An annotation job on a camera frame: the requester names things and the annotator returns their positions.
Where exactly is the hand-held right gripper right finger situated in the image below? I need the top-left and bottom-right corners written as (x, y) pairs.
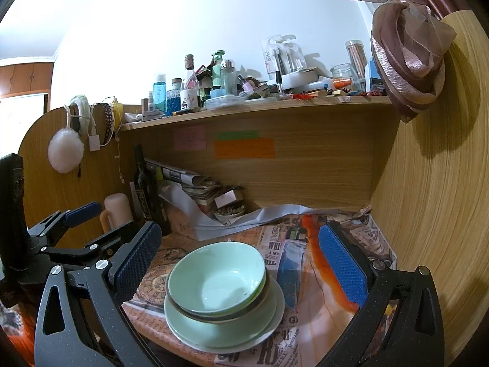
top-left (319, 223), bottom-right (446, 367)

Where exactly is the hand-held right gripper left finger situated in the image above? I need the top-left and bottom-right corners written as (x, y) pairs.
top-left (34, 221), bottom-right (163, 367)

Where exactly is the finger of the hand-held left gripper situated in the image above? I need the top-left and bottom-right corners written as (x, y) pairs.
top-left (38, 221), bottom-right (149, 273)
top-left (28, 201), bottom-right (103, 240)

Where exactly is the light green bowl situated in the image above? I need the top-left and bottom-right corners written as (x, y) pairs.
top-left (166, 242), bottom-right (267, 312)
top-left (206, 265), bottom-right (269, 316)

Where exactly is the light green plate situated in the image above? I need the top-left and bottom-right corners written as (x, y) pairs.
top-left (164, 271), bottom-right (286, 347)

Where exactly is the white plate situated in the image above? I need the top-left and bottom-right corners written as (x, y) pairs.
top-left (168, 311), bottom-right (285, 354)

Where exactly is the pale pink mug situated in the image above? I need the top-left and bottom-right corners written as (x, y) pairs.
top-left (100, 194), bottom-right (132, 234)

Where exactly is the dark wine bottle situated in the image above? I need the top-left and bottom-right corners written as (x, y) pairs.
top-left (133, 144), bottom-right (171, 235)

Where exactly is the white fluffy pompom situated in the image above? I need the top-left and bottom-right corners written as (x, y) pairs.
top-left (48, 128), bottom-right (85, 172)

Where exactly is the newspaper print tablecloth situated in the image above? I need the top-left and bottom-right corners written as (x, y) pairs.
top-left (122, 214), bottom-right (398, 367)

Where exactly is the grey paper sheet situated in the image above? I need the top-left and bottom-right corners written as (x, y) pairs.
top-left (158, 181), bottom-right (367, 241)

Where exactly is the stack of newspapers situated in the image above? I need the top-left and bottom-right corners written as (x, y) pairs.
top-left (145, 158), bottom-right (226, 215)

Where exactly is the dotted headband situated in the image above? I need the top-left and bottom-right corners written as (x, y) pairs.
top-left (92, 101), bottom-right (115, 146)

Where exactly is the small bowl of coins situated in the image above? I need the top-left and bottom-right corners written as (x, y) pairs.
top-left (213, 204), bottom-right (247, 225)

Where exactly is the white card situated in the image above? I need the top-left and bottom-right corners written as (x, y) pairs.
top-left (215, 191), bottom-right (245, 209)

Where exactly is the white fluffy headband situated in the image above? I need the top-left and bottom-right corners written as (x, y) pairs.
top-left (69, 94), bottom-right (96, 136)

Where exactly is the white stapler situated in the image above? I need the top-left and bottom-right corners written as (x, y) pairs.
top-left (124, 110), bottom-right (167, 123)

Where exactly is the brown wooden cabinet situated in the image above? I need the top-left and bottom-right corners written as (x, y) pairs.
top-left (0, 58), bottom-right (54, 98)

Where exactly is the pink sticky note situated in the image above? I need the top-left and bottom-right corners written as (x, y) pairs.
top-left (175, 126), bottom-right (207, 150)

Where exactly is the orange patterned clothing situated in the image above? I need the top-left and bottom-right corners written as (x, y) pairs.
top-left (0, 298), bottom-right (37, 360)

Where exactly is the blue liquid bottle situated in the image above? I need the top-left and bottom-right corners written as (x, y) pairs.
top-left (153, 73), bottom-right (167, 115)

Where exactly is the glass jar of blue beads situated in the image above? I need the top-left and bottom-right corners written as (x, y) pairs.
top-left (166, 78), bottom-right (182, 116)

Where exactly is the orange sticky note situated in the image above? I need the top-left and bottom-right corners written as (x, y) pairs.
top-left (215, 138), bottom-right (276, 160)

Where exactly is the clear floral label bottle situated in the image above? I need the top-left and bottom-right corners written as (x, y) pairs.
top-left (180, 54), bottom-right (199, 111)

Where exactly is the green sticky note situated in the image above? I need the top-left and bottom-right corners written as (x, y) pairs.
top-left (217, 131), bottom-right (259, 141)

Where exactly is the wooden shelf board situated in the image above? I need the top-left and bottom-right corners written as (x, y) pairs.
top-left (118, 95), bottom-right (394, 132)

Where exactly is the clear plastic box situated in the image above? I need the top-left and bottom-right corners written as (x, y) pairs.
top-left (205, 94), bottom-right (247, 111)

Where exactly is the white bottle orange cap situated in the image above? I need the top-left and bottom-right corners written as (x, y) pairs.
top-left (306, 77), bottom-right (354, 93)

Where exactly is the white cardboard box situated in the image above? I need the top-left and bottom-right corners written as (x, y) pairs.
top-left (283, 68), bottom-right (325, 92)

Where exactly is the green pump bottle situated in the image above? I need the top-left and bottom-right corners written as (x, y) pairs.
top-left (211, 50), bottom-right (226, 90)

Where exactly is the empty glass jar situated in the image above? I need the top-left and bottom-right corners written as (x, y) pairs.
top-left (330, 64), bottom-right (360, 85)

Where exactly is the blue white pencil sharpener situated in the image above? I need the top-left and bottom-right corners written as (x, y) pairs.
top-left (365, 58), bottom-right (386, 92)

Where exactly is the frosted bottle silver cap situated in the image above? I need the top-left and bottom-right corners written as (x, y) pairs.
top-left (220, 59), bottom-right (237, 96)

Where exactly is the tall jar of sticks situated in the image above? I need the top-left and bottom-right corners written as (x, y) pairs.
top-left (346, 40), bottom-right (369, 90)

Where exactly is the clear acrylic brush organizer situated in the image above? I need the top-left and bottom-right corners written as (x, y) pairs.
top-left (262, 34), bottom-right (306, 83)

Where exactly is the pink brown curtain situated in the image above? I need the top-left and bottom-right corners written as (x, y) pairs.
top-left (309, 0), bottom-right (470, 123)

